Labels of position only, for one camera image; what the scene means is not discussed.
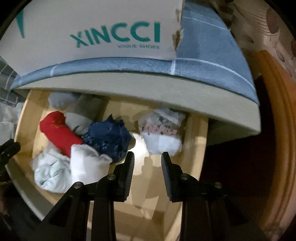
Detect red rolled underwear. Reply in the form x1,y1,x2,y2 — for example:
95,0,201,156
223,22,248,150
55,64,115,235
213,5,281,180
39,111,83,157

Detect pale blue bundled garment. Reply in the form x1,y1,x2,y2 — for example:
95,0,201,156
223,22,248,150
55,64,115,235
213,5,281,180
30,143,71,193

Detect blue-grey rolled garment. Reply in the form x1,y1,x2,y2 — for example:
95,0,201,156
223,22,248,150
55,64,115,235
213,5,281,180
48,91,81,110

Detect grey plaid cloth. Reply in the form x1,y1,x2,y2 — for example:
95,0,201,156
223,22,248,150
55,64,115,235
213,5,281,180
0,58,29,107

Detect brown floral blanket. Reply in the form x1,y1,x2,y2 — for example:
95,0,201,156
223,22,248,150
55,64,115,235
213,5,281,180
208,1,295,81

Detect navy floral underwear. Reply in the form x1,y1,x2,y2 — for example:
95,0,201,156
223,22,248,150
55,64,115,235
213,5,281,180
83,115,132,163

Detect wooden drawer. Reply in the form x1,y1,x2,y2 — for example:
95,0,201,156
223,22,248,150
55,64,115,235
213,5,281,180
6,89,208,240

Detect white patterned bedding pile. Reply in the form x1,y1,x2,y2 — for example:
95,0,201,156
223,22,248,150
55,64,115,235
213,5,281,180
0,102,24,145

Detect white floral bundled garment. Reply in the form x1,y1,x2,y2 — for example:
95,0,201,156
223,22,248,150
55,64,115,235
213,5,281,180
138,108,187,156

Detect blue checked mattress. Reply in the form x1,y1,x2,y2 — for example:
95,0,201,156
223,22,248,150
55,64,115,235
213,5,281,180
12,1,261,145

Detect white sock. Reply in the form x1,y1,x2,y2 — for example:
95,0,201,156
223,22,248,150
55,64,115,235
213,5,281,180
70,144,112,184

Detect white XINCCI shoe box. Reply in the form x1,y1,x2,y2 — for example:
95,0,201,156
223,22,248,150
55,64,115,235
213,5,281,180
1,1,184,76

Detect grey ribbed rolled garment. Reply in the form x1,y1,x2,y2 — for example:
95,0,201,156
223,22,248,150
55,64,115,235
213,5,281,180
65,94,107,137

